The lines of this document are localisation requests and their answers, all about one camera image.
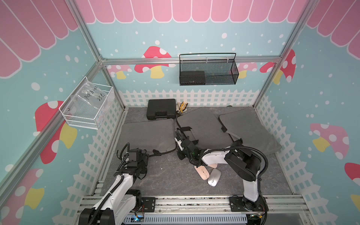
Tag grey laptop bag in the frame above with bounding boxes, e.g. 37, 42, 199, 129
177, 107, 233, 149
218, 108, 281, 156
114, 119, 176, 154

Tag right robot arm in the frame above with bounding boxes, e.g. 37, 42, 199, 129
175, 129, 269, 213

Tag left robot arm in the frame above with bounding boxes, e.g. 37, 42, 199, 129
78, 149, 149, 225

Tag silver mouse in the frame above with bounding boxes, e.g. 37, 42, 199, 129
207, 168, 221, 187

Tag clear plastic bag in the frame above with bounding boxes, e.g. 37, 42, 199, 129
66, 81, 115, 119

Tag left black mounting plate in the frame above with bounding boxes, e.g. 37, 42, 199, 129
134, 197, 156, 212

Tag black mounting plate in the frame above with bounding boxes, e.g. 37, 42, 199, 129
228, 195, 269, 212
134, 197, 156, 212

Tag yellow black pliers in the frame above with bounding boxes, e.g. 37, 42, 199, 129
176, 102, 188, 115

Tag black plastic tool case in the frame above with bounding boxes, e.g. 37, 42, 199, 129
146, 99, 176, 120

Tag black box in basket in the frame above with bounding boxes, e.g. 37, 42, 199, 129
179, 71, 206, 86

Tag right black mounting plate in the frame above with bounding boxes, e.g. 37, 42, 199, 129
228, 195, 269, 212

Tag black wire mesh basket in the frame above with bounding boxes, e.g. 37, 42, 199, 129
179, 52, 239, 85

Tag white wire basket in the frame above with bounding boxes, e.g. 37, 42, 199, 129
59, 77, 115, 130

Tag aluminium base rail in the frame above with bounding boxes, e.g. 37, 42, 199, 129
75, 194, 313, 217

